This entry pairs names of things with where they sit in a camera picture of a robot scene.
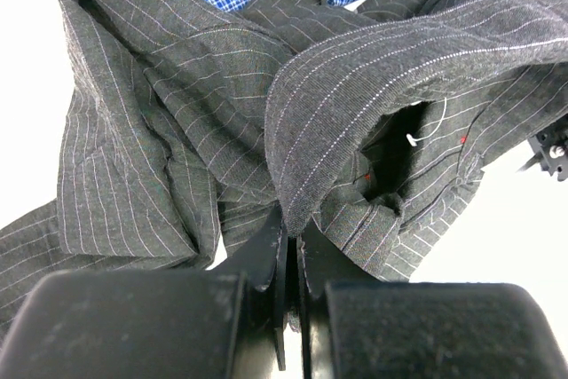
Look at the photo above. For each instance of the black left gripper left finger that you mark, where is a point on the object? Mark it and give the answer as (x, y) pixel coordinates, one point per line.
(179, 323)

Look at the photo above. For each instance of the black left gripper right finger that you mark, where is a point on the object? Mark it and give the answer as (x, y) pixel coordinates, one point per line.
(356, 326)

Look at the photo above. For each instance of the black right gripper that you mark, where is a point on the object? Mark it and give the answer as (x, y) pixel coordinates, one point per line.
(549, 147)

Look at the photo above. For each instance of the black pinstriped shirt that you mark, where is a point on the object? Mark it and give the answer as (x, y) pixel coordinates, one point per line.
(189, 124)

